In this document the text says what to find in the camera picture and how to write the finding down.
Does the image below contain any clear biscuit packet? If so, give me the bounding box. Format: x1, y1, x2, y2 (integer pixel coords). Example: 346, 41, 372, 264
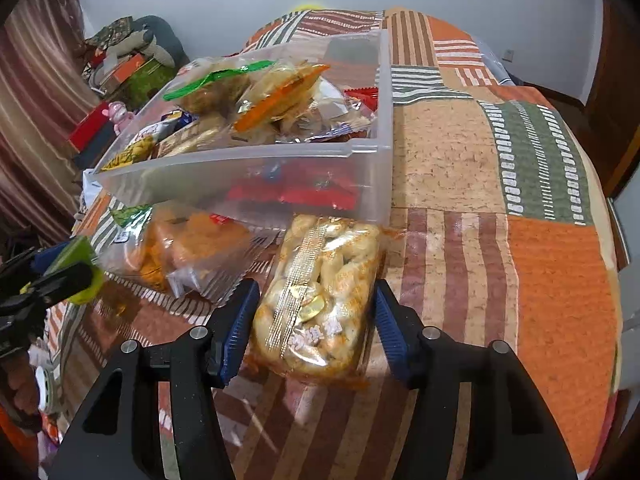
295, 94, 376, 137

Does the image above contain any striped brown curtain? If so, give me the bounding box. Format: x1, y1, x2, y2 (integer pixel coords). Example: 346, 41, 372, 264
0, 0, 101, 247

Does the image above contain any orange box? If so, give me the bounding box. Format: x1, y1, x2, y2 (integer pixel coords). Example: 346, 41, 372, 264
110, 55, 176, 92

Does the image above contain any brown printed cracker packet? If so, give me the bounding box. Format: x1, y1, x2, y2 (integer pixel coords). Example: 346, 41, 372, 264
157, 115, 236, 158

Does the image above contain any green-label fried snack packet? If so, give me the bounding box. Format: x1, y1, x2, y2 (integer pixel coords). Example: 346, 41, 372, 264
62, 202, 286, 307

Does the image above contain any orange-edged clear snack packet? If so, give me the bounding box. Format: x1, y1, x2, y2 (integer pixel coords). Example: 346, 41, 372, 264
232, 62, 332, 144

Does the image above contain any pink plush toy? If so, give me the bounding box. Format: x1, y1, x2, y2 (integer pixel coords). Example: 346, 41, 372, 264
102, 101, 137, 134

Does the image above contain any orange patchwork blanket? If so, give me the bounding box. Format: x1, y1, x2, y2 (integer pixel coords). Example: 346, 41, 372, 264
42, 7, 632, 480

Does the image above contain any dark grey box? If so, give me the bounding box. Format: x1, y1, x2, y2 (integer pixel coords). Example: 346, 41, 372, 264
75, 125, 122, 169

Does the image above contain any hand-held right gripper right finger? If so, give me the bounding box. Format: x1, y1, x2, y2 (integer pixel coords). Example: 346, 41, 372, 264
374, 279, 587, 480

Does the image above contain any brown wooden door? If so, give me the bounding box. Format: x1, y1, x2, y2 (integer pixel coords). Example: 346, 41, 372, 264
582, 0, 640, 197

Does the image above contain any clear plastic storage bin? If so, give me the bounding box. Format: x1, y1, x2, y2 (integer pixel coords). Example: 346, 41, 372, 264
82, 27, 394, 227

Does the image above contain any clear twisted pastry packet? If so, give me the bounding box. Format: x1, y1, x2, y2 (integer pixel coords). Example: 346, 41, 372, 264
250, 214, 407, 389

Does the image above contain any yellow snack packet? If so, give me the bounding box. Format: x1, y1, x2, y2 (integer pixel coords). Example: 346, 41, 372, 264
102, 137, 157, 172

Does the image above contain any red box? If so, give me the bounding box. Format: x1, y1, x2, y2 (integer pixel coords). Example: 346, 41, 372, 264
69, 107, 119, 153

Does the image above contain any person's left hand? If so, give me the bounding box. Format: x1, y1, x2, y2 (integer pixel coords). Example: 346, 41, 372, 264
0, 355, 45, 432

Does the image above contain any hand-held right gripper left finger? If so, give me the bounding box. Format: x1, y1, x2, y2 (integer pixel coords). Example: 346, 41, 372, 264
47, 277, 262, 480

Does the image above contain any white cloth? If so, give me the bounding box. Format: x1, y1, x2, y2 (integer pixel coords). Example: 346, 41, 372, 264
75, 169, 109, 222

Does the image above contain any small red snack packet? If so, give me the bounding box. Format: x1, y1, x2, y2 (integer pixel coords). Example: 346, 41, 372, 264
342, 87, 380, 107

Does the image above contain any grey plush toy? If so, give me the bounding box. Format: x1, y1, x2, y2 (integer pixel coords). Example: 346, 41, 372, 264
107, 15, 189, 68

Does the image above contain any green-edged clear snack packet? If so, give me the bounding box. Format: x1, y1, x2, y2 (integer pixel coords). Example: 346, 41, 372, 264
162, 59, 276, 113

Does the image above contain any camouflage cloth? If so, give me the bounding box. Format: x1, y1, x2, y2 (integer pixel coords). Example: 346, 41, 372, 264
82, 16, 135, 53

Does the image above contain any blue white snack packet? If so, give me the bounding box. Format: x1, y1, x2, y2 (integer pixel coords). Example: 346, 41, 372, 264
132, 109, 199, 143

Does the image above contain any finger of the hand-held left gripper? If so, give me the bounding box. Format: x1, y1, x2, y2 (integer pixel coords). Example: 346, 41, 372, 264
0, 262, 105, 313
0, 245, 67, 283

